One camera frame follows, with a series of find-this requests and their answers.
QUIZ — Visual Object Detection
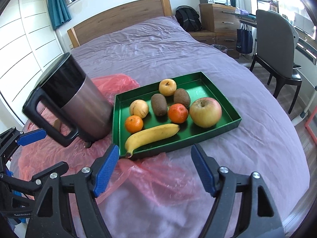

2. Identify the steel black electric kettle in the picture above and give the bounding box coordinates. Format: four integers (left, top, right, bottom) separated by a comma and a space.
22, 53, 113, 148

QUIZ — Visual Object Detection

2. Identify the large red-green apple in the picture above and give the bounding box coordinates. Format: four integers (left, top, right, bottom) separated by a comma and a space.
190, 97, 222, 128

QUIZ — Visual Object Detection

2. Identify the yellow banana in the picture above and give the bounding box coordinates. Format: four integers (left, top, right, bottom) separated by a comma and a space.
125, 124, 180, 158

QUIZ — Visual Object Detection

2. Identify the orange mandarin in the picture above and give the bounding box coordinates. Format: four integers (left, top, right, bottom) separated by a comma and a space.
125, 115, 143, 134
168, 103, 189, 124

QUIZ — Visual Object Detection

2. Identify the green tray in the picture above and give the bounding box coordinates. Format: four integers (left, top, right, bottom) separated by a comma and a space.
112, 71, 241, 160

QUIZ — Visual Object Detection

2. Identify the round yellow scarred fruit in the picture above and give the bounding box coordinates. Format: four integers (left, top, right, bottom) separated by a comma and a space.
129, 99, 149, 119

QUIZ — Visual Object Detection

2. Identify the small yellow apple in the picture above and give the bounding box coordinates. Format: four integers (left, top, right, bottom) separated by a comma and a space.
158, 79, 177, 96

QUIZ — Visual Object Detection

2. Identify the large brown kiwi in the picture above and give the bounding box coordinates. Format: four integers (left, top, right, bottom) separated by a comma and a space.
53, 119, 62, 132

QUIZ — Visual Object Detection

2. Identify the grey purple bedspread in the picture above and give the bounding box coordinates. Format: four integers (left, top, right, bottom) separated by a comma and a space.
72, 17, 310, 237

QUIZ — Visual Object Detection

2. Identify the pink plastic sheet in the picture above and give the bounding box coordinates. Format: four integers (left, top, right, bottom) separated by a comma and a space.
10, 73, 206, 209

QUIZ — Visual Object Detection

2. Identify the white wardrobe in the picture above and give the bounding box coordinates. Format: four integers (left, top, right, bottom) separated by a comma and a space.
1, 0, 63, 125

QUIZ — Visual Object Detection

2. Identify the teal curtain left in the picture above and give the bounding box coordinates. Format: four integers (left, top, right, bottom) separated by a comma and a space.
47, 0, 72, 31

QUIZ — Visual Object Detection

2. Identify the mesh waste bin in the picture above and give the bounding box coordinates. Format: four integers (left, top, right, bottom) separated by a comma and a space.
211, 44, 228, 54

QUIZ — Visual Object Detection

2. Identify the navy tote bag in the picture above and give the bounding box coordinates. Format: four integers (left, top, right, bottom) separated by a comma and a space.
236, 24, 253, 54

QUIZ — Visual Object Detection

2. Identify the grey office chair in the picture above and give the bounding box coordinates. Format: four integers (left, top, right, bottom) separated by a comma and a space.
250, 10, 303, 113

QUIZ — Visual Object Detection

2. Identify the wooden drawer cabinet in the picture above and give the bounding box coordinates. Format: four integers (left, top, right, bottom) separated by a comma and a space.
190, 4, 241, 59

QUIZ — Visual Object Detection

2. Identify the black backpack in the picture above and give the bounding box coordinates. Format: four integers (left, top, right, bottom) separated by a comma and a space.
175, 5, 202, 32

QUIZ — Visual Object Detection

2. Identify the wooden headboard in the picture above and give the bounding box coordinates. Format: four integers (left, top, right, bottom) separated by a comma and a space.
67, 0, 173, 48

